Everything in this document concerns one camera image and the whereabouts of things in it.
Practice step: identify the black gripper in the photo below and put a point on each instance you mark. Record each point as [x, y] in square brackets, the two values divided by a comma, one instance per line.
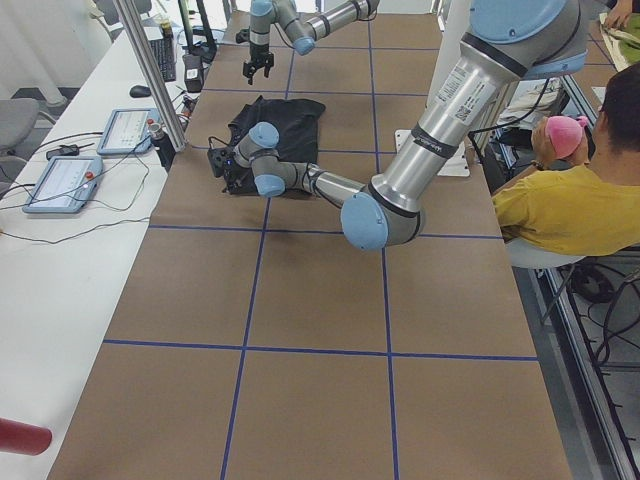
[235, 174]
[259, 52]

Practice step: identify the black graphic t-shirt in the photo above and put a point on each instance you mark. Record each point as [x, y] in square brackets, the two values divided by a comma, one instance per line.
[290, 135]

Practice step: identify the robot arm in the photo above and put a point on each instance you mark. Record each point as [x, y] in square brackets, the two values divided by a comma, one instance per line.
[504, 42]
[302, 34]

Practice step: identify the black bottle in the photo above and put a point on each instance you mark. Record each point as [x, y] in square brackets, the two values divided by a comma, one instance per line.
[162, 143]

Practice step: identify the black keyboard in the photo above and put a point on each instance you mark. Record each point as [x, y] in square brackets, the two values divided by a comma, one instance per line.
[163, 52]

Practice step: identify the upper teach pendant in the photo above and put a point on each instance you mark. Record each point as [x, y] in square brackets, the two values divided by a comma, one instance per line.
[126, 132]

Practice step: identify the teach pendant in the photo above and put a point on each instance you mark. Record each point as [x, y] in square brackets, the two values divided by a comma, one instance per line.
[126, 132]
[65, 186]

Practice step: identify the black computer mouse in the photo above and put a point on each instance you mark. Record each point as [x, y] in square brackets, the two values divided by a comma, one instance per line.
[139, 91]

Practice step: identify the lower teach pendant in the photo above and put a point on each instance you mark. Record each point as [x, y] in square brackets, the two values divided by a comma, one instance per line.
[65, 186]

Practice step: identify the pink plush toy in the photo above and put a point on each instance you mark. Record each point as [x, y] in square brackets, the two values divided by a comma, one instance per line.
[565, 134]

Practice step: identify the red bottle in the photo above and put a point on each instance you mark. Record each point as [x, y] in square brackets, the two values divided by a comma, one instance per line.
[21, 438]

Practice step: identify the person in yellow shirt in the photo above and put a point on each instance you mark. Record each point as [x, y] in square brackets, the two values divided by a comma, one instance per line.
[591, 208]

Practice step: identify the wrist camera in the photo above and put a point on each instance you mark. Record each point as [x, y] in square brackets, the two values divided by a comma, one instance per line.
[221, 160]
[242, 36]

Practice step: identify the aluminium frame post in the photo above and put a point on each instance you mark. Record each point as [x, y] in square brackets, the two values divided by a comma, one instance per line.
[130, 19]

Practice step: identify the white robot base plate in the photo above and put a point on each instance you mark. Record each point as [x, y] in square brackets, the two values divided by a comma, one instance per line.
[456, 164]

